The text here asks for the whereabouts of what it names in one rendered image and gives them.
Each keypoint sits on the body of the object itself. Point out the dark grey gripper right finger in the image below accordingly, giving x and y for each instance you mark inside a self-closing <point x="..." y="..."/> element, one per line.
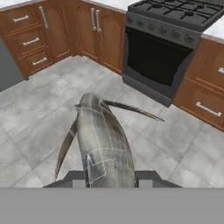
<point x="148" y="179"/>

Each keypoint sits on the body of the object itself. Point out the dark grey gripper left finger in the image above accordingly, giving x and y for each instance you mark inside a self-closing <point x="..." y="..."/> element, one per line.
<point x="73" y="179"/>

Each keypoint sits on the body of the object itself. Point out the grey fish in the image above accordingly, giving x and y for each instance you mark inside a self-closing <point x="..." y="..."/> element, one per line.
<point x="102" y="145"/>

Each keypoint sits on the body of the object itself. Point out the brown wooden drawer front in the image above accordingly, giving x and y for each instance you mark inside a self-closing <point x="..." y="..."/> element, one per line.
<point x="36" y="61"/>
<point x="201" y="102"/>
<point x="27" y="42"/>
<point x="19" y="20"/>
<point x="207" y="61"/>

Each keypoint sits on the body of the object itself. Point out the black oven door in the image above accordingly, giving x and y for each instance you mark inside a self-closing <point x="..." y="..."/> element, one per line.
<point x="154" y="58"/>

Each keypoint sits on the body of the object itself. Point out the dark grey appliance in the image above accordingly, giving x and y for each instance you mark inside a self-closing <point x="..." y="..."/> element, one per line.
<point x="8" y="67"/>

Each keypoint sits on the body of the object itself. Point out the brown wooden cupboard door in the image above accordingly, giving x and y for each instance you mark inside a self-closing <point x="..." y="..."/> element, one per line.
<point x="84" y="32"/>
<point x="57" y="29"/>
<point x="112" y="40"/>

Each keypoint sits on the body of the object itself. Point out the dark grey stove knob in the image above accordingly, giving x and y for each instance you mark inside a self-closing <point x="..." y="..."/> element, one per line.
<point x="176" y="33"/>
<point x="163" y="30"/>
<point x="137" y="22"/>
<point x="151" y="26"/>
<point x="189" y="38"/>

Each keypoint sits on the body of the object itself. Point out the dark grey stove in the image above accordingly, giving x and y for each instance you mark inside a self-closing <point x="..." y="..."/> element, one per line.
<point x="175" y="14"/>

